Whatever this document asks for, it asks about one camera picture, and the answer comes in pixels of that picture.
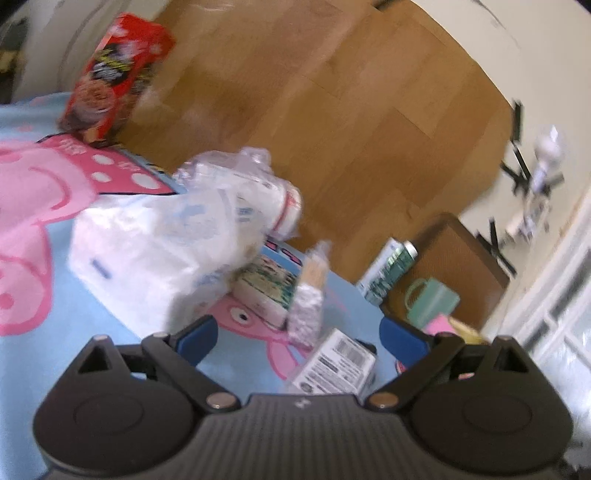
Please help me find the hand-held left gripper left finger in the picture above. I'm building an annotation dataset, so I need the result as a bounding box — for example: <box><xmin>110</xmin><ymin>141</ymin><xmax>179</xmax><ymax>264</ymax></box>
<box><xmin>65</xmin><ymin>315</ymin><xmax>242</xmax><ymax>415</ymax></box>

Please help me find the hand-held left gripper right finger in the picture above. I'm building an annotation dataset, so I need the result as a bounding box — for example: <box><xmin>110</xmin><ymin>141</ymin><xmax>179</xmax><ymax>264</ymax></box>
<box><xmin>366</xmin><ymin>318</ymin><xmax>551</xmax><ymax>412</ymax></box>

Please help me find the white plastic case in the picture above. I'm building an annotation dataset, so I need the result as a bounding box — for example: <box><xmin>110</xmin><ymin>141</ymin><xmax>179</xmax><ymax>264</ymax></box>
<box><xmin>285</xmin><ymin>328</ymin><xmax>378</xmax><ymax>396</ymax></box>

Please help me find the small green-printed tissue packet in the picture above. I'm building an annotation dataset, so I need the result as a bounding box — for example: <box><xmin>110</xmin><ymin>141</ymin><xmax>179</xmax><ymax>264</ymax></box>
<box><xmin>232</xmin><ymin>257</ymin><xmax>299</xmax><ymax>329</ymax></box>

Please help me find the clear cracker pack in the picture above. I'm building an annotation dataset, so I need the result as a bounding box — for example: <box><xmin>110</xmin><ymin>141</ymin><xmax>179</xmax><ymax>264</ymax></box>
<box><xmin>285</xmin><ymin>239</ymin><xmax>332</xmax><ymax>348</ymax></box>

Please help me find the teal plastic cup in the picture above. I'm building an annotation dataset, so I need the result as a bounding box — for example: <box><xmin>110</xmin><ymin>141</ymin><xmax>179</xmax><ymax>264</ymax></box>
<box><xmin>405</xmin><ymin>277</ymin><xmax>461</xmax><ymax>327</ymax></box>

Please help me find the green drink carton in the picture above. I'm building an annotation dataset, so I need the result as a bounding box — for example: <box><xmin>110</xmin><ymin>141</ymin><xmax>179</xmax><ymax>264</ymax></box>
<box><xmin>357</xmin><ymin>237</ymin><xmax>419</xmax><ymax>306</ymax></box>

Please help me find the large white tissue pack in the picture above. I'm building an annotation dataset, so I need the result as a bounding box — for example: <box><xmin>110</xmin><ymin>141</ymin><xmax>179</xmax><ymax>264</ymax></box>
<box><xmin>68</xmin><ymin>190</ymin><xmax>265</xmax><ymax>334</ymax></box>

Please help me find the cartoon pig printed blanket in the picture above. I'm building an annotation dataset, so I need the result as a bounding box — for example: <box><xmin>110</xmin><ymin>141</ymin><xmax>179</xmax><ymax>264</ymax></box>
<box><xmin>0</xmin><ymin>90</ymin><xmax>402</xmax><ymax>467</ymax></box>

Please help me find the frosted glass window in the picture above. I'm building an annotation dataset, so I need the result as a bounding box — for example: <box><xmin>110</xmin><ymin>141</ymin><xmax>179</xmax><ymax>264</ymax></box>
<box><xmin>480</xmin><ymin>185</ymin><xmax>591</xmax><ymax>464</ymax></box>

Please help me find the plastic bag of cotton pads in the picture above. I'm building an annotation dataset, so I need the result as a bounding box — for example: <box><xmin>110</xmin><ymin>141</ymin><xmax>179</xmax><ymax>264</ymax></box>
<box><xmin>172</xmin><ymin>147</ymin><xmax>304</xmax><ymax>241</ymax></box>

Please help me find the black stand with white device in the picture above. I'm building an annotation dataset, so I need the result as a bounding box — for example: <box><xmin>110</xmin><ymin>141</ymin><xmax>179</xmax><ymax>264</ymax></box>
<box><xmin>475</xmin><ymin>99</ymin><xmax>566</xmax><ymax>274</ymax></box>

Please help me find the red snack box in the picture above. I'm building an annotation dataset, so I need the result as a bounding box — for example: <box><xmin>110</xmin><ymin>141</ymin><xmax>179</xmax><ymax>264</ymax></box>
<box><xmin>57</xmin><ymin>12</ymin><xmax>177</xmax><ymax>149</ymax></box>

